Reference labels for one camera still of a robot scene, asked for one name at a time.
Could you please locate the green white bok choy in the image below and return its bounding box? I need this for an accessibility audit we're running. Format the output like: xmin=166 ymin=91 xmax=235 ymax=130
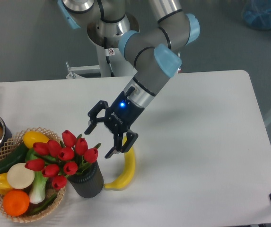
xmin=25 ymin=148 xmax=50 ymax=204

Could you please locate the white round radish slice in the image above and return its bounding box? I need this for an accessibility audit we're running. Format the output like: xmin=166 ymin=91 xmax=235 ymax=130
xmin=7 ymin=163 xmax=35 ymax=189

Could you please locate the yellow banana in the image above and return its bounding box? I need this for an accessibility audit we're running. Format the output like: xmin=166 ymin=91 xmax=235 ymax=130
xmin=104 ymin=146 xmax=136 ymax=191

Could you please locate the yellow lemon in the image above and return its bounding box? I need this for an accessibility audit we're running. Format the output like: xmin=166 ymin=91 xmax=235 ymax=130
xmin=23 ymin=131 xmax=49 ymax=148

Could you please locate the woven wicker basket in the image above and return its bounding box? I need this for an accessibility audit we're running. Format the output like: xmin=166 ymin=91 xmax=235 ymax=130
xmin=0 ymin=127 xmax=65 ymax=223

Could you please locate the green chili pepper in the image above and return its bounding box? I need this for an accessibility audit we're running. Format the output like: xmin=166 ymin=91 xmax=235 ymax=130
xmin=27 ymin=194 xmax=57 ymax=216

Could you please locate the blue plastic bag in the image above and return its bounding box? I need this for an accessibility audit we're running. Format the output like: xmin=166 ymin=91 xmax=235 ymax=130
xmin=242 ymin=0 xmax=271 ymax=30

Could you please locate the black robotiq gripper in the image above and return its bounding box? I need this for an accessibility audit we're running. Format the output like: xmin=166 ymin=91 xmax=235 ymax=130
xmin=84 ymin=91 xmax=144 ymax=159

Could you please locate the red tulip bouquet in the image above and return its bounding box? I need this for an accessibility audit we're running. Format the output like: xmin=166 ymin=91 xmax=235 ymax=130
xmin=25 ymin=130 xmax=101 ymax=190

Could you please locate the dark green cucumber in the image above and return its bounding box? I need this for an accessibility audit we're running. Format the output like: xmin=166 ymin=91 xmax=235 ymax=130
xmin=0 ymin=142 xmax=29 ymax=174

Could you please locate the yellow bell pepper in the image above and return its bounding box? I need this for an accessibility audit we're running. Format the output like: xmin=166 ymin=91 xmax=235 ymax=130
xmin=0 ymin=173 xmax=14 ymax=195

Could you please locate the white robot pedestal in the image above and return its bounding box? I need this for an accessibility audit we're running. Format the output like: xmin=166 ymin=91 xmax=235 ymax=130
xmin=66 ymin=12 xmax=139 ymax=79

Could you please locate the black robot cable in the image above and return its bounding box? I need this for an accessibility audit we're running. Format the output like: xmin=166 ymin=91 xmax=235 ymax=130
xmin=103 ymin=36 xmax=114 ymax=78

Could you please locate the dark grey ribbed vase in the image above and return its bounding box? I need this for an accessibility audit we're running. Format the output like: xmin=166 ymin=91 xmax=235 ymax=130
xmin=68 ymin=161 xmax=104 ymax=198

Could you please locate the orange fruit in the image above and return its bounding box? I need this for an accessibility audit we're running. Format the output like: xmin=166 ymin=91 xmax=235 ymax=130
xmin=2 ymin=190 xmax=30 ymax=216

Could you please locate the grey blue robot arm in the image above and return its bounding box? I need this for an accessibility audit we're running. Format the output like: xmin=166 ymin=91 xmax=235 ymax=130
xmin=57 ymin=0 xmax=200 ymax=158

